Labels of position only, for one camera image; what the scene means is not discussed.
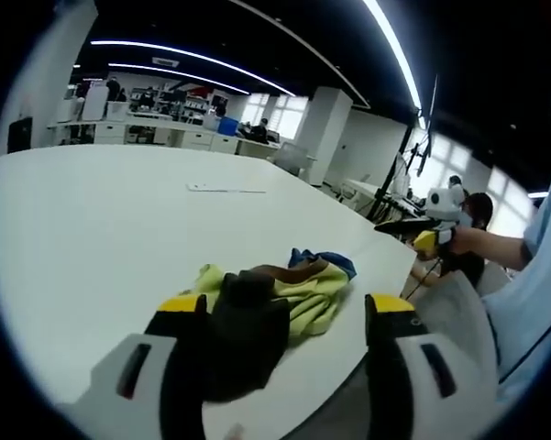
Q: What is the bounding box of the white standing board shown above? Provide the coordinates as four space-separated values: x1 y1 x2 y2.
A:
82 85 110 123

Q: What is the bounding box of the blue storage bin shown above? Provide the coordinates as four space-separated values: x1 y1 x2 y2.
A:
216 115 240 138

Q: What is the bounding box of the person's right hand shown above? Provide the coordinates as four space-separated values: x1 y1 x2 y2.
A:
448 225 481 259

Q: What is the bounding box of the row of white desks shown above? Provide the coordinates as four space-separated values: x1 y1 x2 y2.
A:
48 116 281 158

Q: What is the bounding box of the white template sheet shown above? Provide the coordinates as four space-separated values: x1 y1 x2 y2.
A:
185 182 268 194

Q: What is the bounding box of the long ceiling light strip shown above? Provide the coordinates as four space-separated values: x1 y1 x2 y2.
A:
90 39 298 98
108 62 251 96
363 0 426 112

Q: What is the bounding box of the person's left hand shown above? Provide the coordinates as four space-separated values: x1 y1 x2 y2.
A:
222 422 250 440

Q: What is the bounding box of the black cabinet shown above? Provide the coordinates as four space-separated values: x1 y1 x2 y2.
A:
6 115 34 155

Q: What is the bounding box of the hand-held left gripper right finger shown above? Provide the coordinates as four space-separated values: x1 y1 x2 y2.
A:
364 292 501 440

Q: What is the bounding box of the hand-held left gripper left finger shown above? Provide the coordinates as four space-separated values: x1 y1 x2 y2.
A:
65 293 209 440

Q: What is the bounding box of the thin dark gripper cable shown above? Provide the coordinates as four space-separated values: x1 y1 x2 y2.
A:
402 256 443 300

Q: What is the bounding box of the person in light blue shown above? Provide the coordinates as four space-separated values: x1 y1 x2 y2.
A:
479 153 551 407

